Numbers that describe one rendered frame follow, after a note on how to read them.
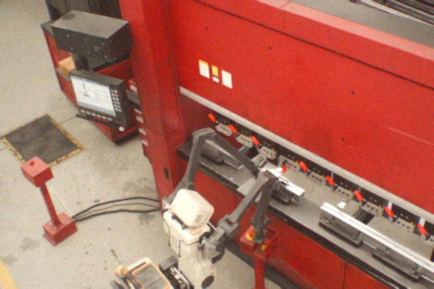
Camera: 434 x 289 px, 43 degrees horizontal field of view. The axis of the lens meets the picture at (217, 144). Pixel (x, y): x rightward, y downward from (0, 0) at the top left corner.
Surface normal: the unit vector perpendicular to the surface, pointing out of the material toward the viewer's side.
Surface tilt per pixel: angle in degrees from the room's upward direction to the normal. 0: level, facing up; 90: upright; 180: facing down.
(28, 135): 0
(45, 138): 0
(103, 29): 0
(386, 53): 90
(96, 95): 90
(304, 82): 90
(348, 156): 90
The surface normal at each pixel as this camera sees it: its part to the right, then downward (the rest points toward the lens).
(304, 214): -0.07, -0.77
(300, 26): -0.69, 0.50
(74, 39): -0.47, 0.59
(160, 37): 0.72, 0.40
